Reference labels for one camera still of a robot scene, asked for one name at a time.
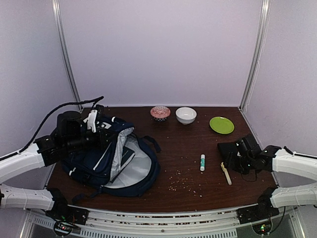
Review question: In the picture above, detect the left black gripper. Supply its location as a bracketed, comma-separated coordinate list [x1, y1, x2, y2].
[64, 126, 117, 153]

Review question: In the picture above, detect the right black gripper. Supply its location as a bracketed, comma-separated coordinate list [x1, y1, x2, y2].
[223, 152, 254, 175]

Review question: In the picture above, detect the black pencil case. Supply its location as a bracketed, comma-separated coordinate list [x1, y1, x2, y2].
[217, 142, 239, 162]

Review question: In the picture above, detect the white green glue stick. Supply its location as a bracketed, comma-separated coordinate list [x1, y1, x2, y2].
[200, 154, 206, 172]

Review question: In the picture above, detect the navy blue backpack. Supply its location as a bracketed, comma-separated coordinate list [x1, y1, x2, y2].
[61, 116, 161, 197]

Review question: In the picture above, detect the blue Humor book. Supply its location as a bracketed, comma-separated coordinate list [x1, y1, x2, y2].
[120, 146, 135, 170]

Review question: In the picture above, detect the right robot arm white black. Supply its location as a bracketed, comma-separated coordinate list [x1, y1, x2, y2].
[224, 144, 317, 219]

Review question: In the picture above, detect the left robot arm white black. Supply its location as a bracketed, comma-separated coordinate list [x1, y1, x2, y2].
[0, 129, 115, 220]

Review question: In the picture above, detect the cream yellow marker pen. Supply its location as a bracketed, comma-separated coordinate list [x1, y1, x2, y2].
[220, 162, 232, 185]

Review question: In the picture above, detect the green plate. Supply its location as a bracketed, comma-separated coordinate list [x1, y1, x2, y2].
[209, 117, 235, 134]

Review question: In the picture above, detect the white ceramic bowl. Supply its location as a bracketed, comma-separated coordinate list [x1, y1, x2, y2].
[175, 107, 197, 125]

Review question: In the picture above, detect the red patterned bowl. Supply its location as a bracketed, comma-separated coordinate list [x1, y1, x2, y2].
[150, 106, 171, 122]

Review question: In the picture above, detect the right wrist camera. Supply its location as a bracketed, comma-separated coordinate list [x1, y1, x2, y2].
[235, 134, 261, 156]

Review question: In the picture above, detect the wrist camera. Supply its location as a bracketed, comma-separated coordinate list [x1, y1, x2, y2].
[235, 134, 261, 156]
[56, 104, 105, 144]

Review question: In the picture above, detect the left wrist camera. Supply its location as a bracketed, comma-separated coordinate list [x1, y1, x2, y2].
[56, 104, 105, 144]

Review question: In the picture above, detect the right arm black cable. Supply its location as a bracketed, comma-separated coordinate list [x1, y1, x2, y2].
[241, 171, 258, 181]

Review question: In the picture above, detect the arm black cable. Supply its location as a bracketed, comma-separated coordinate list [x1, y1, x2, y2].
[241, 171, 258, 181]
[0, 96, 105, 159]

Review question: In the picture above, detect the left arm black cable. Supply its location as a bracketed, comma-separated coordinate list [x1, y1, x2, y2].
[0, 96, 105, 159]

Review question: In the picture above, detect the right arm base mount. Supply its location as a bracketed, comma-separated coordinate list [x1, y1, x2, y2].
[236, 204, 280, 236]

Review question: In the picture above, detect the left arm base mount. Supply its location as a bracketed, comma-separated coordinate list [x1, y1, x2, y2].
[43, 205, 89, 238]

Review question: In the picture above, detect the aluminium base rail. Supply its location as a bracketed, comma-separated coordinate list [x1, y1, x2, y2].
[23, 194, 304, 238]

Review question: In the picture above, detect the left aluminium frame post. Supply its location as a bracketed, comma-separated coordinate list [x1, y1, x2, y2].
[52, 0, 80, 102]

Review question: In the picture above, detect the aluminium frame post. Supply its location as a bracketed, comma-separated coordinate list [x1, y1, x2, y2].
[240, 0, 270, 112]
[52, 0, 80, 102]

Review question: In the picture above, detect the right aluminium frame post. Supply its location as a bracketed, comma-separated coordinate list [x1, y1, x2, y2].
[240, 0, 270, 112]

